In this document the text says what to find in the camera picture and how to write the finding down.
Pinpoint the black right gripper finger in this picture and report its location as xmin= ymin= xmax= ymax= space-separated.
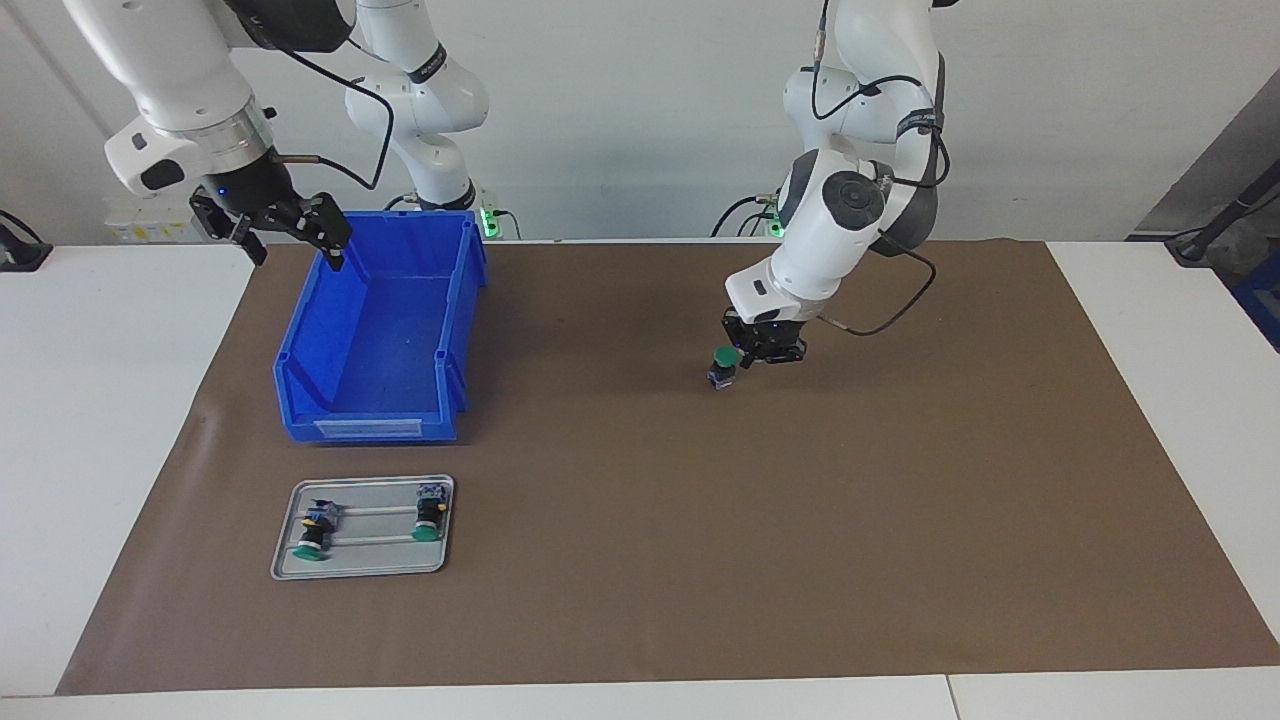
xmin=190 ymin=190 xmax=269 ymax=267
xmin=295 ymin=193 xmax=353 ymax=273

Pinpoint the white power strip box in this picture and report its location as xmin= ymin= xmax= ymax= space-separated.
xmin=105 ymin=195 xmax=206 ymax=244

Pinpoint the blue plastic storage bin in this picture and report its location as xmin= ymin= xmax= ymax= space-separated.
xmin=272 ymin=210 xmax=489 ymax=444

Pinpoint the black clamp mount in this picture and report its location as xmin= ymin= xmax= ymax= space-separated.
xmin=0 ymin=210 xmax=53 ymax=273

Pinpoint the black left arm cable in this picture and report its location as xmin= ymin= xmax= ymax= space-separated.
xmin=812 ymin=0 xmax=951 ymax=337

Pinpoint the black right base cable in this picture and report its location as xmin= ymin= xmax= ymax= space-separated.
xmin=383 ymin=192 xmax=523 ymax=241

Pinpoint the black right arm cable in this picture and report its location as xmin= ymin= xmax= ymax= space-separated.
xmin=262 ymin=35 xmax=396 ymax=191

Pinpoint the black base cable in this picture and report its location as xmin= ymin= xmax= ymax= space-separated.
xmin=383 ymin=192 xmax=523 ymax=241
xmin=710 ymin=190 xmax=791 ymax=238

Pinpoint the green button with white block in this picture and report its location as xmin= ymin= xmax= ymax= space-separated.
xmin=411 ymin=483 xmax=449 ymax=543

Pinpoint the brown table mat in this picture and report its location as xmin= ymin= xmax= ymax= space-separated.
xmin=55 ymin=238 xmax=1280 ymax=696

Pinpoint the black left base cable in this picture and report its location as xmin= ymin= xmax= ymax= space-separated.
xmin=710 ymin=190 xmax=791 ymax=238

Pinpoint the black stand pole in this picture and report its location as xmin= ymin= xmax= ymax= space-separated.
xmin=1165 ymin=160 xmax=1280 ymax=266

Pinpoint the blue crate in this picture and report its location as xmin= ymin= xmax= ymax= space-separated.
xmin=1232 ymin=250 xmax=1280 ymax=353

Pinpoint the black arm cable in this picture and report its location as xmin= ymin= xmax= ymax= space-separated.
xmin=262 ymin=35 xmax=396 ymax=191
xmin=812 ymin=0 xmax=951 ymax=337

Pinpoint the grey metal tray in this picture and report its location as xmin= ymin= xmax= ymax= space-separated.
xmin=270 ymin=474 xmax=456 ymax=581

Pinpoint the green button with yellow-blue block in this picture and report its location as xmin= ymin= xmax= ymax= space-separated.
xmin=292 ymin=497 xmax=341 ymax=562

